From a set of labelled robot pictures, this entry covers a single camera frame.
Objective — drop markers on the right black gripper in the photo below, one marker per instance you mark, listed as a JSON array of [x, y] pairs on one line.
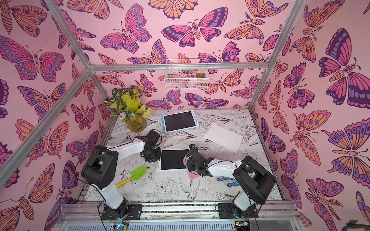
[[195, 163]]

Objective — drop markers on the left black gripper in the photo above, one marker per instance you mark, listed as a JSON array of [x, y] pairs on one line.
[[158, 158]]

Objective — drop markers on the pink cloth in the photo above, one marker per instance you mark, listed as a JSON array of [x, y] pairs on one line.
[[193, 175]]

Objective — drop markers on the white drawing tablet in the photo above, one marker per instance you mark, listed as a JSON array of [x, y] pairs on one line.
[[172, 160], [224, 137]]

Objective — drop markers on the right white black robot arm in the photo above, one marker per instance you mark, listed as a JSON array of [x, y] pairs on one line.
[[255, 180]]

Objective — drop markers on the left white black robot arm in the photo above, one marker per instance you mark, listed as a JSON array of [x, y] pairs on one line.
[[100, 168]]

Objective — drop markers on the far blue-edged drawing tablet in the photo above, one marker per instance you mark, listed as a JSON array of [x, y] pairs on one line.
[[180, 121]]

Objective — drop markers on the potted plant glass vase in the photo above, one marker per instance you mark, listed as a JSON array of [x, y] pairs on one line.
[[126, 103]]

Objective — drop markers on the small succulent in basket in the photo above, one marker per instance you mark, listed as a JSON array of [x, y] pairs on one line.
[[201, 75]]

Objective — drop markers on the green trowel yellow handle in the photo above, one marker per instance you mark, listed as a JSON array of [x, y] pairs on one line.
[[136, 174]]

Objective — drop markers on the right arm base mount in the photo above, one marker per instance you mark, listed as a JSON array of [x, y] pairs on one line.
[[230, 210]]

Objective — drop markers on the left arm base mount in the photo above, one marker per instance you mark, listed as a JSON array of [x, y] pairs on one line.
[[126, 211]]

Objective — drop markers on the white wire wall basket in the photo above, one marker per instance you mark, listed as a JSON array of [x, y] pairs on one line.
[[181, 74]]

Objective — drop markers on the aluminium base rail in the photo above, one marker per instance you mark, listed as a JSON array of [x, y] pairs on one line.
[[182, 216]]

